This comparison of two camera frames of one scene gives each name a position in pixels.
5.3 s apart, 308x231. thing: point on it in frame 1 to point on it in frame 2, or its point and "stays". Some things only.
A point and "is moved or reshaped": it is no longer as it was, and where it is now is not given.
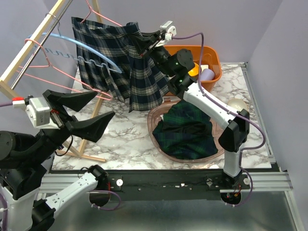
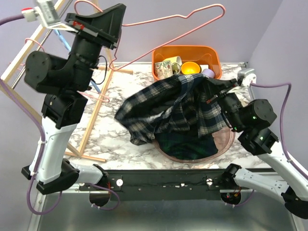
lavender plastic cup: [207, 74] stays
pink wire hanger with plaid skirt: [91, 10] is moved or reshaped
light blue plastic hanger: [59, 35] to [69, 48]
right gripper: [141, 43] to [224, 87]
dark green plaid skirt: [186, 133] stays
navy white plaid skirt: [109, 61] to [180, 102]
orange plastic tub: [210, 56] stays
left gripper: [71, 124] to [108, 21]
